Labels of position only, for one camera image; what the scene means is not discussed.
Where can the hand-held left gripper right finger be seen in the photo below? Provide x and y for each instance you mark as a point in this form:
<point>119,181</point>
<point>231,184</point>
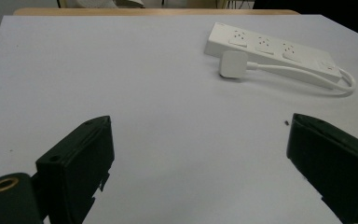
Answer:
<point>332,161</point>

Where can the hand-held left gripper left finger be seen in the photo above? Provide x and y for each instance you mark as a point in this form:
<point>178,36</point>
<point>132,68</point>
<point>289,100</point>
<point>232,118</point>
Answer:
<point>74,168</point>

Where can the white power strip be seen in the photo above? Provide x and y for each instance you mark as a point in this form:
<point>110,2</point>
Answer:
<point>270,49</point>

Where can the white plug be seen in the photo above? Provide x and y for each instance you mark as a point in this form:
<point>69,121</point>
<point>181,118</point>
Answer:
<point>233,64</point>

